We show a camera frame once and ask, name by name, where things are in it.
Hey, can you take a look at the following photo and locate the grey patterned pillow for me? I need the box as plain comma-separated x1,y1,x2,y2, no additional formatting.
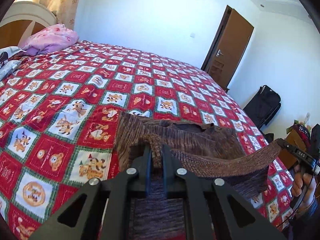
0,45,27,67
0,60,22,81

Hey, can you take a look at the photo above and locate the beige patterned curtain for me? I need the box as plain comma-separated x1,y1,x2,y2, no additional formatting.
15,0,81,30

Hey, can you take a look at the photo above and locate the wooden cabinet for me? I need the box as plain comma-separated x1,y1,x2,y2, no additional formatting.
280,129,313,164

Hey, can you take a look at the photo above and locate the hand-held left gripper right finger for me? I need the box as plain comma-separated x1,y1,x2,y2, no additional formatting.
162,144,288,240

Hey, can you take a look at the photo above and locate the red cloth pile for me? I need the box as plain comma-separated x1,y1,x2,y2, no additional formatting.
292,124,313,142

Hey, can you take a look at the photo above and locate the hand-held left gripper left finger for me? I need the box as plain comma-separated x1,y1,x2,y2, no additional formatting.
30,144,153,240

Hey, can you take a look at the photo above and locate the person's right hand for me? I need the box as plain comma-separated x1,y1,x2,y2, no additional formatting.
291,164,317,201

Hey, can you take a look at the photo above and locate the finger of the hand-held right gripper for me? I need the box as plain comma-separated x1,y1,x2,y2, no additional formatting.
278,138,297,152

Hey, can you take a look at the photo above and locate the brown knitted sweater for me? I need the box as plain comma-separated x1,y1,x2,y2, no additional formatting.
116,111,282,233

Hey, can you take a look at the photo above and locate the red printed bedspread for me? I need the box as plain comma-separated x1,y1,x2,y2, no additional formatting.
0,40,300,240

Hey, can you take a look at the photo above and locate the black folded stroller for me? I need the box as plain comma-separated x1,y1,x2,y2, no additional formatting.
243,85,282,131

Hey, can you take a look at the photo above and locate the white wooden bed headboard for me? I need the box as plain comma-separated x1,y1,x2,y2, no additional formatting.
0,1,58,50

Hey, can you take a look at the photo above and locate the pink pillow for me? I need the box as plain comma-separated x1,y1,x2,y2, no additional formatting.
19,24,79,55

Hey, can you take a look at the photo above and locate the black cable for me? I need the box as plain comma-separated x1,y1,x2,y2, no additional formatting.
287,170,316,224

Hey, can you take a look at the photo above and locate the brown wooden door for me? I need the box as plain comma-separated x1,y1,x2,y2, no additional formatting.
201,5,255,89

